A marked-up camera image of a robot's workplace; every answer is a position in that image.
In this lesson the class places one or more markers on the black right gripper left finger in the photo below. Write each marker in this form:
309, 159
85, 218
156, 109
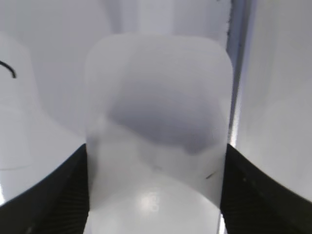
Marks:
59, 204

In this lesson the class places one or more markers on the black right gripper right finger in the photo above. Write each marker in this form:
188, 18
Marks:
254, 203

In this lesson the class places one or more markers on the white rectangular board eraser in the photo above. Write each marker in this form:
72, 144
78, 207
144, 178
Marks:
157, 120

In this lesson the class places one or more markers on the white board with grey frame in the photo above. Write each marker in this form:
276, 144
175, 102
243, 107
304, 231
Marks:
44, 45

